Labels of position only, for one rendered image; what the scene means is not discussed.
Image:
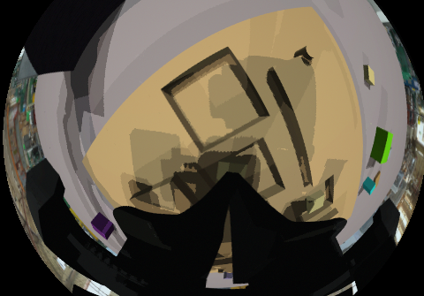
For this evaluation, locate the small teal block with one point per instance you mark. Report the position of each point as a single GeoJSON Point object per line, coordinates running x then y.
{"type": "Point", "coordinates": [369, 185]}

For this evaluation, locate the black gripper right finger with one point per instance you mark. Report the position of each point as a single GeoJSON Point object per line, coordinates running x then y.
{"type": "Point", "coordinates": [260, 234]}

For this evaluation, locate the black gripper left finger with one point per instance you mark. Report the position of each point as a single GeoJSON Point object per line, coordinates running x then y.
{"type": "Point", "coordinates": [197, 232]}

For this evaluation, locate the brown flat bar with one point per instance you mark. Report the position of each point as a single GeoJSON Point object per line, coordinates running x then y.
{"type": "Point", "coordinates": [376, 179]}

